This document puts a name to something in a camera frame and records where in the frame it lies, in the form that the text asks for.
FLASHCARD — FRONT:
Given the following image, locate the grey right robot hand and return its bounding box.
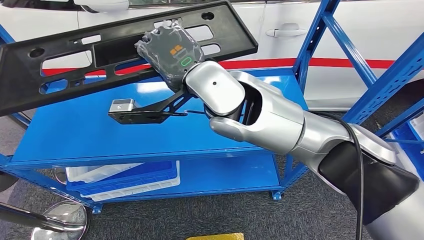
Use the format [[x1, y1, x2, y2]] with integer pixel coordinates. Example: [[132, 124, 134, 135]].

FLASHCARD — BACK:
[[134, 20, 206, 94]]

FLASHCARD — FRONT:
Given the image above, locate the black plastic licence plate frame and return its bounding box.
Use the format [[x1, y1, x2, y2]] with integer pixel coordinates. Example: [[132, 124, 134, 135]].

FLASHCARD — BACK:
[[0, 0, 259, 117]]

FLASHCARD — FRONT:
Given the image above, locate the blue steel shelf rack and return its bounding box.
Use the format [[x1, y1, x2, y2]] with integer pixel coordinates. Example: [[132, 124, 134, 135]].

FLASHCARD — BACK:
[[0, 0, 424, 215]]

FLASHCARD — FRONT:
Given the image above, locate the warped yellow floor tape square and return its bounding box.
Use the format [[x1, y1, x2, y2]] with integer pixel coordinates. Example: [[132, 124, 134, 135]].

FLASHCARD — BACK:
[[185, 232, 245, 240]]

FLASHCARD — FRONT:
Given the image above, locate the white car red stripe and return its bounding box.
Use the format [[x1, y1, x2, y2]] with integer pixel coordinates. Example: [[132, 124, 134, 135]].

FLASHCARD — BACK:
[[0, 0, 424, 112]]

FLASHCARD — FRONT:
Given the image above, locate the dark round stanchion base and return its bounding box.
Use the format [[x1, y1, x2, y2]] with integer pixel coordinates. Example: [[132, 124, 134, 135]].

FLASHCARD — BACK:
[[0, 171, 19, 194]]

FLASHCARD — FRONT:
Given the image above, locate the white plastic bin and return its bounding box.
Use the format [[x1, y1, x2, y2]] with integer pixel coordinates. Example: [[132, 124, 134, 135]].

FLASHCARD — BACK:
[[410, 114, 424, 132]]

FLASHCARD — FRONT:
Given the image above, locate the thin black camera cable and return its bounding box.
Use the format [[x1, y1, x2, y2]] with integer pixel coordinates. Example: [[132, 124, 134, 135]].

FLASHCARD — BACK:
[[162, 109, 213, 117]]

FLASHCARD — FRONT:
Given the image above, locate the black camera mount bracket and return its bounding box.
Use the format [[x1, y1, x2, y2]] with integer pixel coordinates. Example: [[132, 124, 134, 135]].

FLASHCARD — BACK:
[[108, 86, 196, 126]]

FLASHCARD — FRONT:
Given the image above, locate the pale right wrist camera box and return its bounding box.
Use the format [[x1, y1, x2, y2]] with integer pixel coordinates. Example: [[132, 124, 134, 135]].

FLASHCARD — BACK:
[[109, 98, 137, 114]]

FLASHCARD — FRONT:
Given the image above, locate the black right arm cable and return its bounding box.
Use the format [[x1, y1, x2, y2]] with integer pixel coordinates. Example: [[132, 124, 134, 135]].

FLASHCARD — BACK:
[[309, 111, 365, 240]]

